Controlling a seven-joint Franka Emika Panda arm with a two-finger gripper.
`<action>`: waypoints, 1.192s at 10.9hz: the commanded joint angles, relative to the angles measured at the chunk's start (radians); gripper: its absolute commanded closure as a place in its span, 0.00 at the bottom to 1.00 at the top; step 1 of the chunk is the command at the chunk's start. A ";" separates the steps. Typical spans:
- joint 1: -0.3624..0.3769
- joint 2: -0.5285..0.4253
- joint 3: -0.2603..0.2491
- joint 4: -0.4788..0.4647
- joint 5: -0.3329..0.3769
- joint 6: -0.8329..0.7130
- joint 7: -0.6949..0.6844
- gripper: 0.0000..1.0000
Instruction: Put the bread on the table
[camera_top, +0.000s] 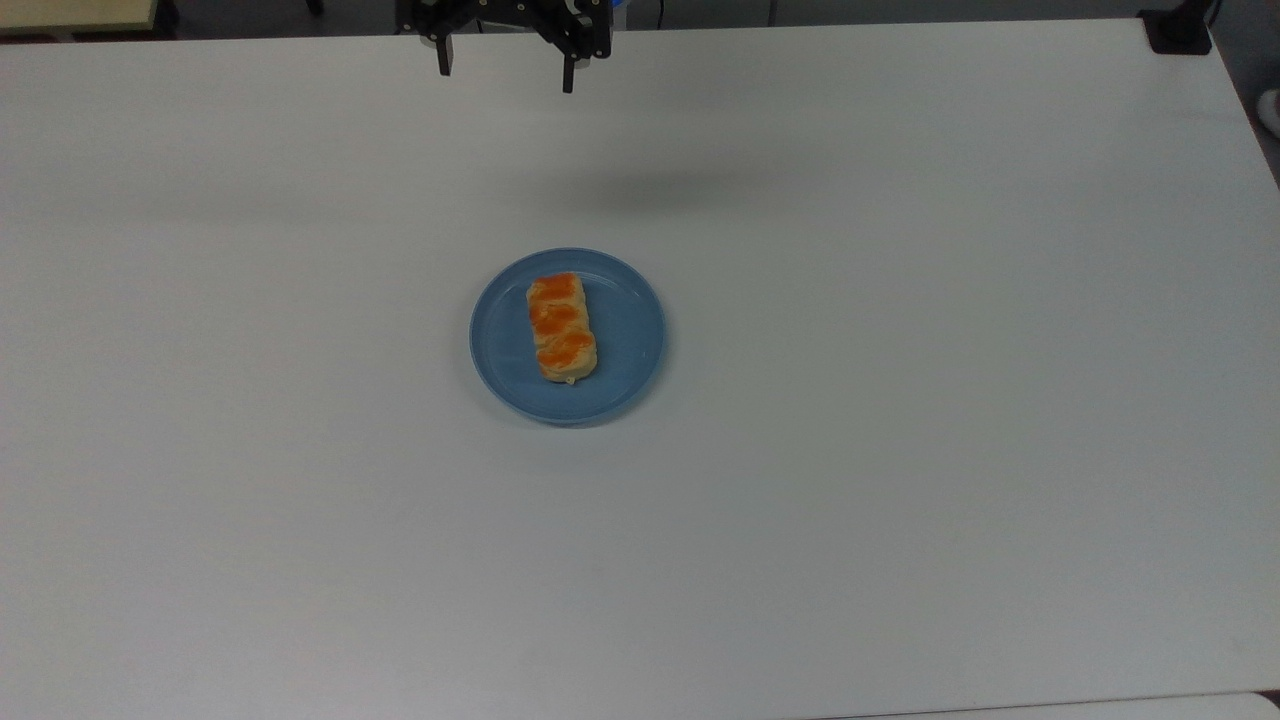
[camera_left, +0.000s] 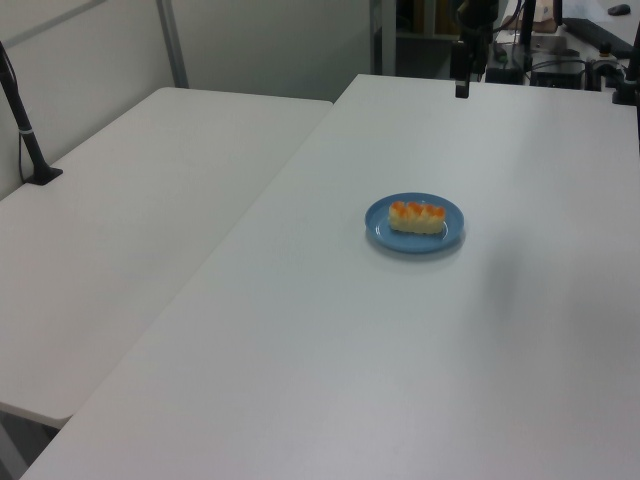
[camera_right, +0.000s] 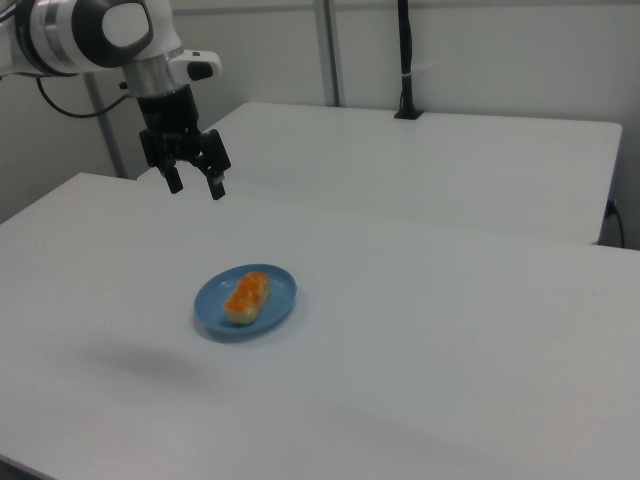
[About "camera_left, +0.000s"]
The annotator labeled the black upright monitor pole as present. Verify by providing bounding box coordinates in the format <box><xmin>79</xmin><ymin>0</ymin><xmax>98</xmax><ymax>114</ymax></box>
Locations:
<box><xmin>518</xmin><ymin>0</ymin><xmax>537</xmax><ymax>49</ymax></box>

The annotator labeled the yellow bread with orange topping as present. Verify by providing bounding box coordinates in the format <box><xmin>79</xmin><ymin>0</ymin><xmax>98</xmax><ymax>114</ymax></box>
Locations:
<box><xmin>388</xmin><ymin>200</ymin><xmax>448</xmax><ymax>236</ymax></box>

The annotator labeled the black camera stand pole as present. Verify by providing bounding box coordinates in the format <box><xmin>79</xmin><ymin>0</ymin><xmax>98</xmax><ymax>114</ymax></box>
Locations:
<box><xmin>0</xmin><ymin>40</ymin><xmax>65</xmax><ymax>187</ymax></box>

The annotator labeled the black keyboard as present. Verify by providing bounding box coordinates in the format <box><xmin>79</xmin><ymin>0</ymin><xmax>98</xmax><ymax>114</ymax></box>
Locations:
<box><xmin>563</xmin><ymin>16</ymin><xmax>635</xmax><ymax>57</ymax></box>

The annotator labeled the grey metal table clamp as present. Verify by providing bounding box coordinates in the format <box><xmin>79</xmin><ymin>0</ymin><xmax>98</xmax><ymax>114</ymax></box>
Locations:
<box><xmin>585</xmin><ymin>42</ymin><xmax>627</xmax><ymax>93</ymax></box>

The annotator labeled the black clamp stand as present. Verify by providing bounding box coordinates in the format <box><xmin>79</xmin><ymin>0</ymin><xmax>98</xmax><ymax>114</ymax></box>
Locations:
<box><xmin>611</xmin><ymin>34</ymin><xmax>640</xmax><ymax>107</ymax></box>

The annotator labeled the black Franka gripper body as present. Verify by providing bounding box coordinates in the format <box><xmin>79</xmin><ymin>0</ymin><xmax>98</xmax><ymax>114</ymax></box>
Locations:
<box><xmin>456</xmin><ymin>0</ymin><xmax>500</xmax><ymax>37</ymax></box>

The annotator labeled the black control box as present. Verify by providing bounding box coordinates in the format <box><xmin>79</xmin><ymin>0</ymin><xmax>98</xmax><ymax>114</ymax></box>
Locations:
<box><xmin>529</xmin><ymin>59</ymin><xmax>587</xmax><ymax>90</ymax></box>

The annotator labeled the blue round plate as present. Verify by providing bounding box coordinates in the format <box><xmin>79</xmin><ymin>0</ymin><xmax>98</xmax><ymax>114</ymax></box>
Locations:
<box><xmin>363</xmin><ymin>192</ymin><xmax>466</xmax><ymax>256</ymax></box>

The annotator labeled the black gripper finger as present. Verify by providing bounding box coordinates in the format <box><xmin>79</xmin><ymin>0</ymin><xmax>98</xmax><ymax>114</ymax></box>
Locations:
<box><xmin>451</xmin><ymin>41</ymin><xmax>472</xmax><ymax>99</ymax></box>
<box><xmin>471</xmin><ymin>34</ymin><xmax>489</xmax><ymax>82</ymax></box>

